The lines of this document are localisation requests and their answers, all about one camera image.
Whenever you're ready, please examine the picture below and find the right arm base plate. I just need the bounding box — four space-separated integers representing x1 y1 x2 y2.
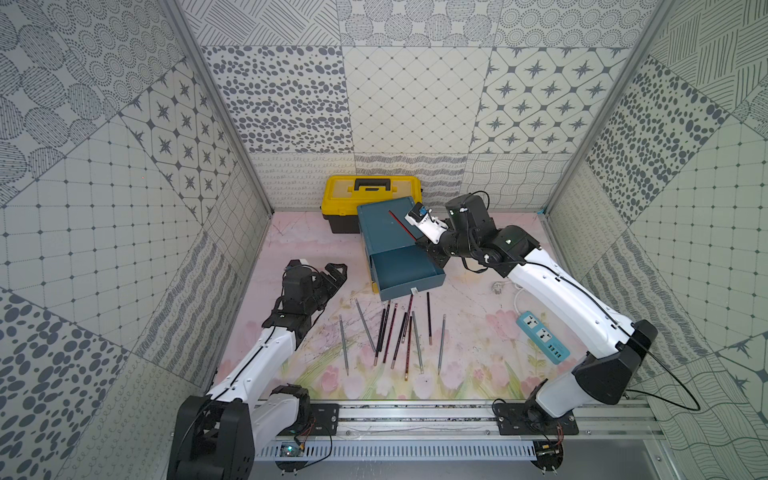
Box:
491 399 579 437

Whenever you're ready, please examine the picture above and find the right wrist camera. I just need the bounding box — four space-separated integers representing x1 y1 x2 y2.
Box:
406 202 448 245

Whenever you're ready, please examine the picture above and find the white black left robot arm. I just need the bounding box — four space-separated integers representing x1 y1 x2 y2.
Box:
166 259 348 479

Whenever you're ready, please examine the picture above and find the yellow black toolbox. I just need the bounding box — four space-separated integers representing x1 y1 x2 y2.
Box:
321 175 422 234

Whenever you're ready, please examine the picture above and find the white slotted cable duct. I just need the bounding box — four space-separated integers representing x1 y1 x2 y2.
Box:
255 440 536 462

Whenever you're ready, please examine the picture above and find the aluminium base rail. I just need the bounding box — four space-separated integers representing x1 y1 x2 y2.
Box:
251 400 664 442

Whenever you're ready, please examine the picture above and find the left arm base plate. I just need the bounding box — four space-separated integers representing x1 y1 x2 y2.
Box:
303 403 341 437

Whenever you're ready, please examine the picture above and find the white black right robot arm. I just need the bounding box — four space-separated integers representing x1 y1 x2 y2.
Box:
406 193 658 420

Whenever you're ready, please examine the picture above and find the grey pencil far left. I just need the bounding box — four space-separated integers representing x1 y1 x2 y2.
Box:
338 316 350 376

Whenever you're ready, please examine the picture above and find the grey pencil middle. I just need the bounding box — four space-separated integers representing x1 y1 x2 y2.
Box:
411 311 424 374

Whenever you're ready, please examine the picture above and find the teal drawer cabinet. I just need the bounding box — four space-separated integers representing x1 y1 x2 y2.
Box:
357 197 420 276

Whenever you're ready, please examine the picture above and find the black pencil cluster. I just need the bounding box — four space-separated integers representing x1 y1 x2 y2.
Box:
390 311 409 370
373 300 391 366

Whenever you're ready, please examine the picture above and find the black pencil left cluster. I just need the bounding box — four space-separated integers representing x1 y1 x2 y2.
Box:
373 300 391 366

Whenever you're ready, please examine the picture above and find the teal power strip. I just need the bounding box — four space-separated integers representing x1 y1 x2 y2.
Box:
516 311 570 365

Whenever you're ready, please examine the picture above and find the grey pencil right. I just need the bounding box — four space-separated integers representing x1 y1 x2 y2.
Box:
437 314 447 376

